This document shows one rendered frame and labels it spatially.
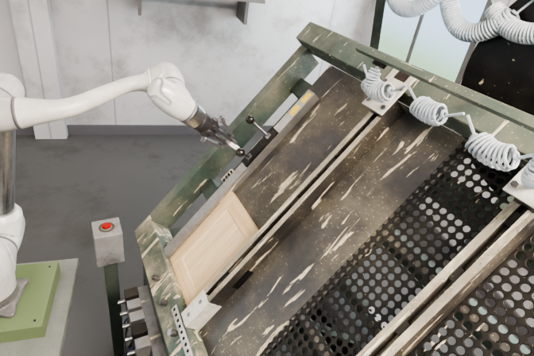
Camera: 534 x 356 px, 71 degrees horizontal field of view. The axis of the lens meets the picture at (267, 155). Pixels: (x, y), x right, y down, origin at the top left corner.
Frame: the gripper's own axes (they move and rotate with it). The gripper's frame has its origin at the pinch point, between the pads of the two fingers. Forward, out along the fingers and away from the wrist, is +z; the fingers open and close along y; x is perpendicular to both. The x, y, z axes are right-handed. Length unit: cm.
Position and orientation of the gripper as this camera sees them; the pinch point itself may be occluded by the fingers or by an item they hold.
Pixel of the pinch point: (234, 145)
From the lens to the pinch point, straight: 151.1
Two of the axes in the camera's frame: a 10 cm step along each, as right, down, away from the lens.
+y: -6.7, 7.3, 0.9
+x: 4.4, 5.0, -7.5
